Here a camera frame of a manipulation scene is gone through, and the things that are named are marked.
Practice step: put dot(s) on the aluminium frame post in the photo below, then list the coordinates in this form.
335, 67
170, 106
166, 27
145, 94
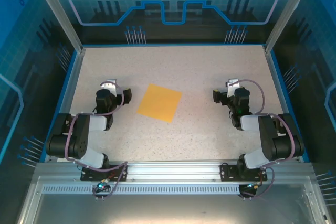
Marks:
60, 11
283, 11

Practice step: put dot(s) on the yellow square paper sheet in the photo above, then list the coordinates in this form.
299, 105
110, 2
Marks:
160, 103

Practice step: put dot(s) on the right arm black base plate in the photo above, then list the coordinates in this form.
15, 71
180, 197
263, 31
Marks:
228, 172

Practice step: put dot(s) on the blue table border frame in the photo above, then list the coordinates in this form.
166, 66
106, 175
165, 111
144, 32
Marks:
170, 44

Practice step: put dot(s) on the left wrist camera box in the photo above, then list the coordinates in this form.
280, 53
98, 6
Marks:
109, 85

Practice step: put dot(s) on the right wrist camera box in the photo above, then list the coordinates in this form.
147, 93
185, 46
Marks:
233, 85

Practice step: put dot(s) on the aluminium mounting rail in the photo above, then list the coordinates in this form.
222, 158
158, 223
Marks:
170, 171

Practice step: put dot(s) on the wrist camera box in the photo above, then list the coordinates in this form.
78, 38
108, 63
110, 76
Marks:
109, 85
233, 85

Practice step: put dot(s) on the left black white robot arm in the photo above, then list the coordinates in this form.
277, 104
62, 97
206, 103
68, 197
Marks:
78, 129

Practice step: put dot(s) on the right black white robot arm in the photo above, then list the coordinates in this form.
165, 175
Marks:
265, 129

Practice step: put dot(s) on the grey metal sheet panel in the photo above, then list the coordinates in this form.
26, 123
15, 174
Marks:
170, 208

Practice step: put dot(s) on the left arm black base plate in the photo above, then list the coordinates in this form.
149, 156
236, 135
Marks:
89, 175

